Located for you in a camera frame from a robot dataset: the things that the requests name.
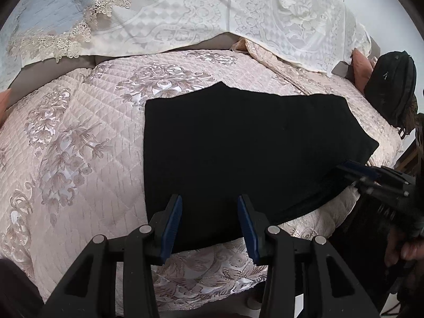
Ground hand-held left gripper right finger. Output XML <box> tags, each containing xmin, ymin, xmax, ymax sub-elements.
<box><xmin>237</xmin><ymin>194</ymin><xmax>381</xmax><ymax>318</ymax></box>

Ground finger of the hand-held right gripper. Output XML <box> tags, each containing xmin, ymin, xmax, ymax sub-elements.
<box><xmin>338</xmin><ymin>160</ymin><xmax>390</xmax><ymax>181</ymax></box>
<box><xmin>353</xmin><ymin>177</ymin><xmax>411</xmax><ymax>203</ymax></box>

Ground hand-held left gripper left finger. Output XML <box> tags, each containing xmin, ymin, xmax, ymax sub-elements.
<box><xmin>40</xmin><ymin>194</ymin><xmax>183</xmax><ymax>318</ymax></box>

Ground black pants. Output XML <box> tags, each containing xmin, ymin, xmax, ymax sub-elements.
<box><xmin>142</xmin><ymin>82</ymin><xmax>380</xmax><ymax>255</ymax></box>

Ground person's right hand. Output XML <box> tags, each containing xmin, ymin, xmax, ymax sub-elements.
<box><xmin>384</xmin><ymin>228</ymin><xmax>424</xmax><ymax>267</ymax></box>

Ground wooden furniture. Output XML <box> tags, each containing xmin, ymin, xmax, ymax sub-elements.
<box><xmin>396</xmin><ymin>137</ymin><xmax>422</xmax><ymax>174</ymax></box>

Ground black bag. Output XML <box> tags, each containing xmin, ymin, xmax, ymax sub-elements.
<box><xmin>364</xmin><ymin>51</ymin><xmax>418</xmax><ymax>128</ymax></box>

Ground pink pillow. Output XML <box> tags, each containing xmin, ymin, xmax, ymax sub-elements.
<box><xmin>351</xmin><ymin>48</ymin><xmax>378</xmax><ymax>90</ymax></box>
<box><xmin>0</xmin><ymin>89</ymin><xmax>15</xmax><ymax>123</ymax></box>

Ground pink quilted floral bedspread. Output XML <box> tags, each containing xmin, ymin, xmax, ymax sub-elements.
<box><xmin>0</xmin><ymin>38</ymin><xmax>405</xmax><ymax>305</ymax></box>

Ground white lace cover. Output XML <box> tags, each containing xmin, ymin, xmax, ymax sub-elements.
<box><xmin>20</xmin><ymin>0</ymin><xmax>372</xmax><ymax>75</ymax></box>

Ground blue quilted lace-trimmed cloth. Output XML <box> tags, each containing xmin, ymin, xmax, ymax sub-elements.
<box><xmin>0</xmin><ymin>0</ymin><xmax>169</xmax><ymax>63</ymax></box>

